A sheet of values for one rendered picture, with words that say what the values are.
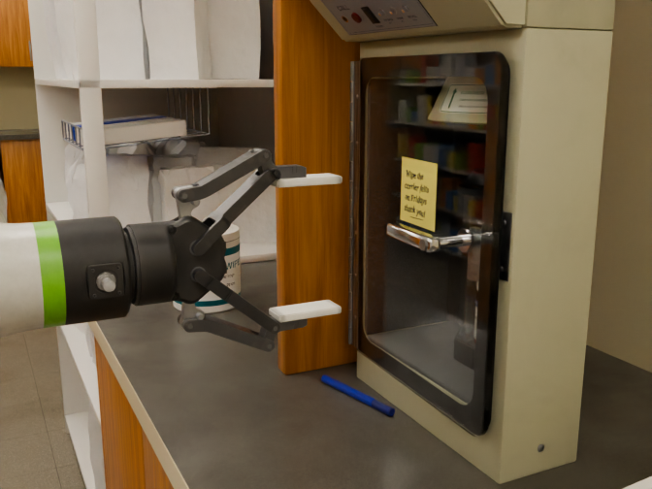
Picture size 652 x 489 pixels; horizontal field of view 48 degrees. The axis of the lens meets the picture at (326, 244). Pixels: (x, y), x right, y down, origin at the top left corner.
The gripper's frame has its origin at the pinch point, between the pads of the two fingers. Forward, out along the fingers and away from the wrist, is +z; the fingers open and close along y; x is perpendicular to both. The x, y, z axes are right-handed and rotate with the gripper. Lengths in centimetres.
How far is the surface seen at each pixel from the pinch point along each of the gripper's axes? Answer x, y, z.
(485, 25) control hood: -8.5, 21.5, 12.5
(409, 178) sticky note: 5.7, 5.4, 13.7
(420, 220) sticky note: 3.2, 0.8, 13.7
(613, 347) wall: 13, -26, 58
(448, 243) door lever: -6.1, 0.3, 10.9
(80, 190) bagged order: 151, -14, -4
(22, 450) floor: 207, -119, -24
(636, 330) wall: 9, -21, 58
